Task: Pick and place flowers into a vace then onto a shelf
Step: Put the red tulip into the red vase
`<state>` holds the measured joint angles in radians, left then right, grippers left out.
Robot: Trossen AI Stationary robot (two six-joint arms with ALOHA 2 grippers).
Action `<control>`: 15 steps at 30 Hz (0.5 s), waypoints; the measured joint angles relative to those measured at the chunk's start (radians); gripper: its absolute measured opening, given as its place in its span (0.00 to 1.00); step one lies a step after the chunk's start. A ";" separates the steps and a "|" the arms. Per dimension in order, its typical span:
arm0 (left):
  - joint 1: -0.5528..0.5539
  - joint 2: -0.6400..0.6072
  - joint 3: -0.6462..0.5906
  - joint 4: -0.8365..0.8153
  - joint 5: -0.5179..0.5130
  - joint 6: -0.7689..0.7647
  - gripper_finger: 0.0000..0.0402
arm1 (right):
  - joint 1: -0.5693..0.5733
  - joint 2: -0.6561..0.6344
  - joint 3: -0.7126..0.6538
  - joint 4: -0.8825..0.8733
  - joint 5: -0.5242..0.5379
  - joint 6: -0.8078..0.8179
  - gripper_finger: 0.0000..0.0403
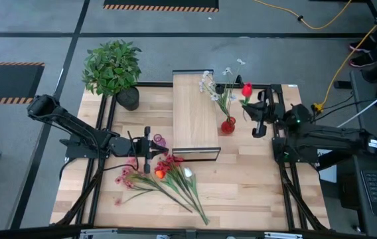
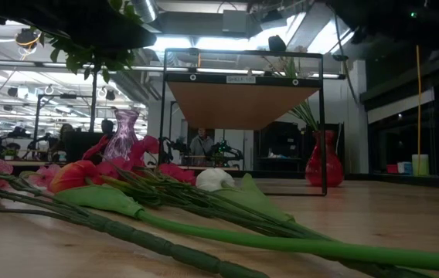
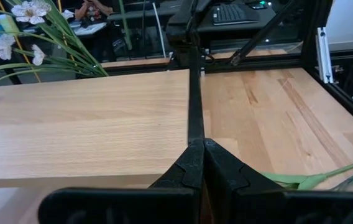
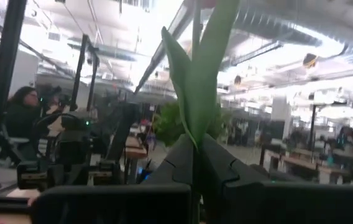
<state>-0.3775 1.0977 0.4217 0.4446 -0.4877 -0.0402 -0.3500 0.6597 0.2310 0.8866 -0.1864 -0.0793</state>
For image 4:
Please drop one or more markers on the person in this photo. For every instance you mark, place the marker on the person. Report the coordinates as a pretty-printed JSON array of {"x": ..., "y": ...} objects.
[{"x": 21, "y": 118}]

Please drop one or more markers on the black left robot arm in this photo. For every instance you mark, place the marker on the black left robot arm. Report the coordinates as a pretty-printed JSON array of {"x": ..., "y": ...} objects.
[{"x": 71, "y": 146}]

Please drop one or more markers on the red artificial tulip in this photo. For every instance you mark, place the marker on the red artificial tulip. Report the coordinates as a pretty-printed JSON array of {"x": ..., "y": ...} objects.
[{"x": 201, "y": 93}]

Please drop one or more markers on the black background frame post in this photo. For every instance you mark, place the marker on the black background frame post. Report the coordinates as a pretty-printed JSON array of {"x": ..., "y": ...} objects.
[{"x": 77, "y": 77}]

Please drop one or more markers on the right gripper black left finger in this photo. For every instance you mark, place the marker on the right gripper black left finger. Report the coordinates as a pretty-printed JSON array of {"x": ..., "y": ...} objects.
[{"x": 117, "y": 205}]

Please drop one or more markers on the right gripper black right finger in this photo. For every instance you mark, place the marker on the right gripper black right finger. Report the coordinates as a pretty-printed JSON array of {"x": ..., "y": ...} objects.
[{"x": 288, "y": 205}]

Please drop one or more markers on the green potted plant black pot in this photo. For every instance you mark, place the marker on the green potted plant black pot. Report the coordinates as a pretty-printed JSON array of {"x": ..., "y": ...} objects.
[{"x": 167, "y": 124}]

